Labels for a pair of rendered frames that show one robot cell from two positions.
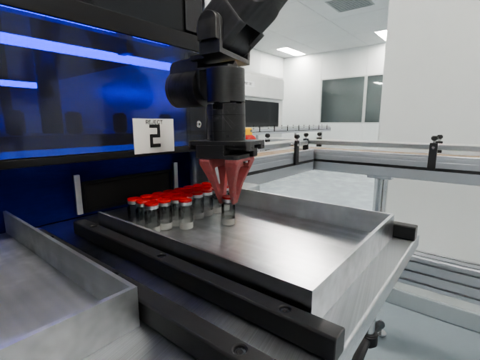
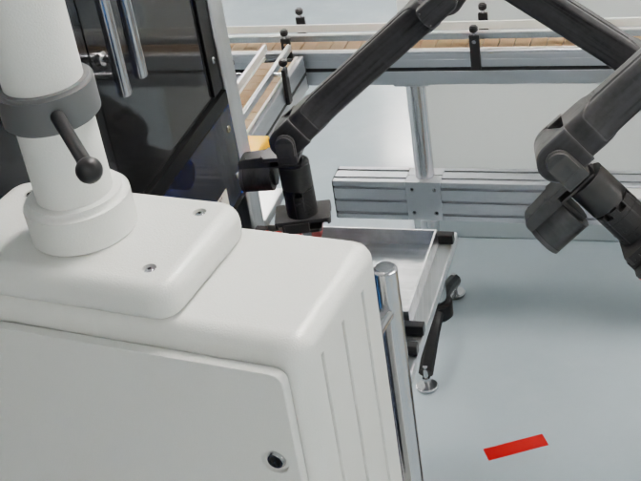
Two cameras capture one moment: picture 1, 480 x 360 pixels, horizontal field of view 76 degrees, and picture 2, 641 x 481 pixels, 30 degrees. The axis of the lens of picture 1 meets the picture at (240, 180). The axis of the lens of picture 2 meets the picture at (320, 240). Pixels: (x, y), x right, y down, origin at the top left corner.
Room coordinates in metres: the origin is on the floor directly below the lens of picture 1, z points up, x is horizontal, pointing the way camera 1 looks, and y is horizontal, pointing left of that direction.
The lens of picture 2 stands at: (-1.32, 0.59, 2.13)
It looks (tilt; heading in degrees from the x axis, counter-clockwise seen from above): 32 degrees down; 342
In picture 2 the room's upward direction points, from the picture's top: 9 degrees counter-clockwise
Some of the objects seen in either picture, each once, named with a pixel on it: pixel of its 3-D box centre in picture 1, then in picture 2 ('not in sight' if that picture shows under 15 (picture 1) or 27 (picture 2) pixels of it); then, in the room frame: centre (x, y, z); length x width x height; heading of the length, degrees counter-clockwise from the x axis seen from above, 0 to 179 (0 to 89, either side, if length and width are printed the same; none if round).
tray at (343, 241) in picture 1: (243, 224); (334, 272); (0.42, -0.01, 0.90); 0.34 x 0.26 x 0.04; 51
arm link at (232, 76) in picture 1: (222, 86); (292, 174); (0.48, 0.03, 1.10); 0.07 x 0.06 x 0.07; 58
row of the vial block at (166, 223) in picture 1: (192, 206); not in sight; (0.49, 0.08, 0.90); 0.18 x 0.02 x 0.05; 141
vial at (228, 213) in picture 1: (228, 211); not in sight; (0.47, 0.02, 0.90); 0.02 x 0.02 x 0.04
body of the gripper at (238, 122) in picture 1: (226, 128); (300, 202); (0.47, 0.02, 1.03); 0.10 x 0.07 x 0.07; 65
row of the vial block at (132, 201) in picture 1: (174, 202); not in sight; (0.52, 0.11, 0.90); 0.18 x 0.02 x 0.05; 141
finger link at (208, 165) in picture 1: (228, 174); not in sight; (0.47, 0.02, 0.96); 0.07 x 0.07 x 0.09; 65
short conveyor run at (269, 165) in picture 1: (254, 158); (237, 124); (1.07, -0.05, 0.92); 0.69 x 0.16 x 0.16; 141
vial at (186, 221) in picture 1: (186, 213); not in sight; (0.45, 0.08, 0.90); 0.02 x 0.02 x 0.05
